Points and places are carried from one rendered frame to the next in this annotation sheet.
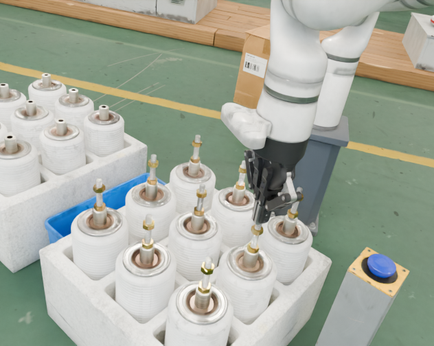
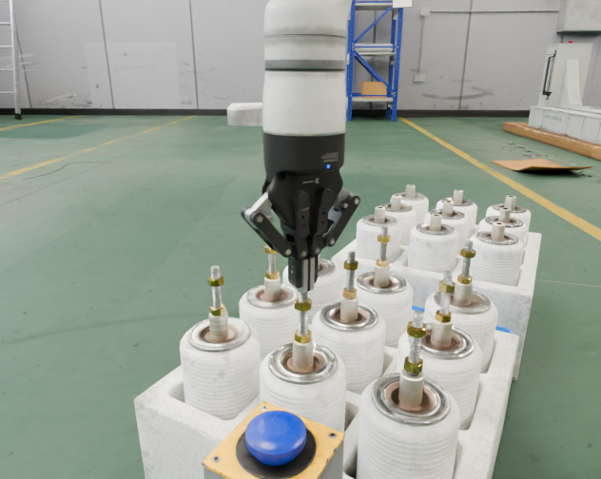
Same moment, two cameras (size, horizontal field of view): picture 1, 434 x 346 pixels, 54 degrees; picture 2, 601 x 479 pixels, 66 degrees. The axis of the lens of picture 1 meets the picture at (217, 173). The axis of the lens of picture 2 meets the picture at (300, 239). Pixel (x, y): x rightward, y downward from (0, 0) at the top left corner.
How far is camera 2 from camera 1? 71 cm
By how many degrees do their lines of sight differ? 75
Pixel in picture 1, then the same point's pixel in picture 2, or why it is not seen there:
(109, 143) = (479, 266)
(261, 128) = (253, 106)
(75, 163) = (426, 263)
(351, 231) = not seen: outside the picture
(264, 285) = (268, 384)
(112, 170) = not seen: hidden behind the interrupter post
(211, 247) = (323, 337)
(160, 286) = (246, 317)
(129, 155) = (494, 292)
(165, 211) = (365, 298)
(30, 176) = (374, 248)
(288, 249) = (363, 406)
